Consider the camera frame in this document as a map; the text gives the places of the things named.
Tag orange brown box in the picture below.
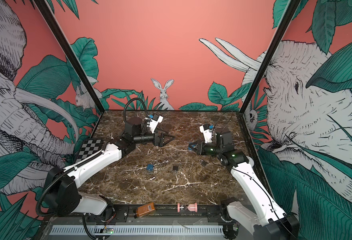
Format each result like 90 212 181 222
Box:
135 202 156 218

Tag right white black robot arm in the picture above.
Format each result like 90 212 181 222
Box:
188 125 300 240

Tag white slotted cable duct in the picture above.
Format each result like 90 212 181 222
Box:
49 225 224 236

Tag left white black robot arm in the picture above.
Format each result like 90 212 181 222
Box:
36 114 174 221

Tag black white checkerboard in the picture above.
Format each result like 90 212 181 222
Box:
76 138 104 163

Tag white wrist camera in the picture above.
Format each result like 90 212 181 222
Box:
199 124 214 144
145 114 164 134

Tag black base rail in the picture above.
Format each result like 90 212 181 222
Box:
110 204 237 225

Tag pink hourglass spool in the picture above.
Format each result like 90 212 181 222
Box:
177 203 198 213

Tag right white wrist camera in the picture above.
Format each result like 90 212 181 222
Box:
199 124 214 144

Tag blue padlock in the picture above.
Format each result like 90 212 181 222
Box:
188 144 197 152
147 164 154 172

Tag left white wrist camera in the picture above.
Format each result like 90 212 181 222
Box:
145 114 164 134

